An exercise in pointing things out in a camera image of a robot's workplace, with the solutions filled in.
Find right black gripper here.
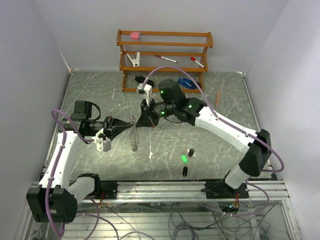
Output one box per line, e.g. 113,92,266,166
135,97,176,128

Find metal disc with keyrings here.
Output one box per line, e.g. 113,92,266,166
129,115,139,152

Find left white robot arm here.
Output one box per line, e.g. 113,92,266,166
26,100,133,223

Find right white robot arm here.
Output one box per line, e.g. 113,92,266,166
135,79,271,198

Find black stapler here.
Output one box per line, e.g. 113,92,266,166
134,74,155,88

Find green key tag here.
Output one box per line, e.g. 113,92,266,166
180,154,189,165

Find blue stapler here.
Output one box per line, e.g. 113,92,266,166
177,76,198,90

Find black key tag upper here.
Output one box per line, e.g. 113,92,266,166
187,148,195,158

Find white plastic clip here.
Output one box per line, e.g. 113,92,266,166
126,52,141,68

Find red-capped marker left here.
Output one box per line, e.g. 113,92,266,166
154,54,178,64

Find red-capped marker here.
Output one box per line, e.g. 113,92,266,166
154,54,178,64
190,56,205,69

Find red-capped marker right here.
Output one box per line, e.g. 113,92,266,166
190,56,205,69

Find orange pencil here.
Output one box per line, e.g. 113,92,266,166
215,88,221,108

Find wooden three-tier shelf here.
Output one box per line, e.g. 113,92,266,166
116,29,214,92

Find pink eraser block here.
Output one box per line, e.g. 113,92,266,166
130,31,142,41

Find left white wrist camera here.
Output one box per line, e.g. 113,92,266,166
92,128,111,152

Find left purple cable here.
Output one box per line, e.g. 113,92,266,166
44,108,120,240

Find purple cable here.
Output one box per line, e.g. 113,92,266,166
44,108,120,240
142,65,285,218

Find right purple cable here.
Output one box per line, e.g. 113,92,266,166
142,65,285,218

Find aluminium mounting rail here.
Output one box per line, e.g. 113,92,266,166
26,178,291,202

